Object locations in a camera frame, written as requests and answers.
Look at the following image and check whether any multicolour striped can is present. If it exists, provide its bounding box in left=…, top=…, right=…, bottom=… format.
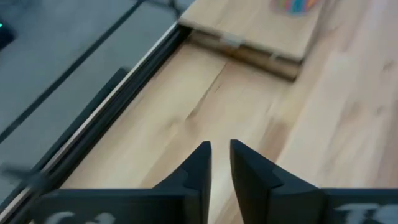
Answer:
left=269, top=0, right=322, bottom=16

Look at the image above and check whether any black device green light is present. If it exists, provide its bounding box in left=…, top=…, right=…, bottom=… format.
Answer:
left=0, top=17, right=17, bottom=51

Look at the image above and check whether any black aluminium table frame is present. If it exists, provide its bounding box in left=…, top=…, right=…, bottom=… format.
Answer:
left=0, top=21, right=192, bottom=224

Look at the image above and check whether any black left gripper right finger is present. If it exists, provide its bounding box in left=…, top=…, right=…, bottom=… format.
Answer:
left=229, top=139, right=398, bottom=224

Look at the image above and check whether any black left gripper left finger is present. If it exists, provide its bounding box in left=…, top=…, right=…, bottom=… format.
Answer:
left=29, top=140, right=213, bottom=224

